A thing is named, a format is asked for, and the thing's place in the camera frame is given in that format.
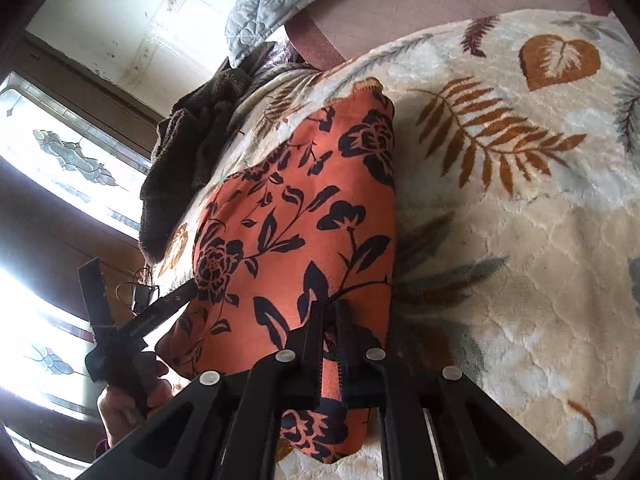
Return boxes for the pink sofa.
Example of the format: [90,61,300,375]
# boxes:
[285,0,613,68]

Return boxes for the grey quilted pillow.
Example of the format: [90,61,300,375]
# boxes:
[225,0,523,68]

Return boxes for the dark brown fleece blanket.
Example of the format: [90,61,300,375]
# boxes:
[139,67,256,263]

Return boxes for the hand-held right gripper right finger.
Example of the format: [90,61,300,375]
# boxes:
[334,300,576,480]

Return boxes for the glass side door panel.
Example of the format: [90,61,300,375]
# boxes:
[0,255,151,466]

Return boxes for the person's left hand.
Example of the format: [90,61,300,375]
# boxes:
[95,359,174,448]

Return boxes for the black charger with cable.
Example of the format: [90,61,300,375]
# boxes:
[116,267,161,313]

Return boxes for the purple cloth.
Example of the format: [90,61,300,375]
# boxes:
[245,42,311,86]

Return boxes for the cream leaf-print blanket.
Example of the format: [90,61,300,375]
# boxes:
[150,7,640,480]

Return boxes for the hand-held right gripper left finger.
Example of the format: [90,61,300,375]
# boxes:
[75,302,331,480]

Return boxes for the orange floral shirt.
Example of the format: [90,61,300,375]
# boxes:
[170,77,398,466]

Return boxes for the wooden stained glass door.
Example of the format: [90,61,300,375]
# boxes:
[0,30,168,271]

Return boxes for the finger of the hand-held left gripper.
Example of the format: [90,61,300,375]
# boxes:
[77,257,118,333]
[127,281,197,343]

